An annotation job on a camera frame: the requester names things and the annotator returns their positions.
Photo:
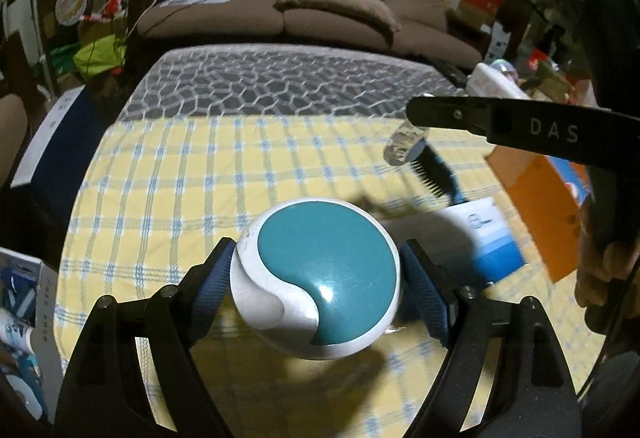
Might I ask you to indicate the yellow checked tablecloth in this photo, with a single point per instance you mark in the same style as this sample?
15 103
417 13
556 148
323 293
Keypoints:
175 198

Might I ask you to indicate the blue and white mask packet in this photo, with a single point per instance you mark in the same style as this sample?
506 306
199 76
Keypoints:
492 243

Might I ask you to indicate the white open cardboard box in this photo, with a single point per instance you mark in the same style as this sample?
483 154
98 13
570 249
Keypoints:
30 328

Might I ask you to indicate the person's right hand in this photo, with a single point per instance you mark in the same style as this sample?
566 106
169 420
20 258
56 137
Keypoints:
592 268

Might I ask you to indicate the navy box with white edge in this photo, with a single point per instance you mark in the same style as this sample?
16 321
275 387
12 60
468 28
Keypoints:
65 143

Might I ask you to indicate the grey cobble patterned cloth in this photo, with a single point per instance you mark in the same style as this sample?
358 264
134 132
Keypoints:
280 78

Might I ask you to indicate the beige pillow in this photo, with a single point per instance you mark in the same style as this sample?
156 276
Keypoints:
330 3

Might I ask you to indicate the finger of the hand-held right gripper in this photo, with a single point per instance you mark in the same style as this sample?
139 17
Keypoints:
500 120

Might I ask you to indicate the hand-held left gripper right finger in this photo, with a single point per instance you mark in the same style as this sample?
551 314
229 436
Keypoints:
426 289

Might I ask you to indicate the clear plastic bottle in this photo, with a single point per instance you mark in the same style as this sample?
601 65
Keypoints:
402 145

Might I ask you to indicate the black remote control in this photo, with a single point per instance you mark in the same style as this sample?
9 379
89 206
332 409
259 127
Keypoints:
450 70

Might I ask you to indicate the pastel coloured ball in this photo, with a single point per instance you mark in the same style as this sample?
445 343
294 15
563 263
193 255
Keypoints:
504 67

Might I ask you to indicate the orange cardboard box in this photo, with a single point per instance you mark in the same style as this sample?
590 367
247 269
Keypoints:
532 198

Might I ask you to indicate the white tissue box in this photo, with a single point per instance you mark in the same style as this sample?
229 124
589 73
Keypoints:
495 83

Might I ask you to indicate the green bag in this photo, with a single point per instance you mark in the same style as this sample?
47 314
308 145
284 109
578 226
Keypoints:
100 55

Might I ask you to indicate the round printed sign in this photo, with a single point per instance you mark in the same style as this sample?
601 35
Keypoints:
72 3

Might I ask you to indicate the teal and white round case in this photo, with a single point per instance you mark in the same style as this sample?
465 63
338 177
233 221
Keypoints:
320 278

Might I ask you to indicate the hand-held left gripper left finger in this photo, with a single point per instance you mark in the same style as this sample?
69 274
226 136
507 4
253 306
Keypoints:
215 289

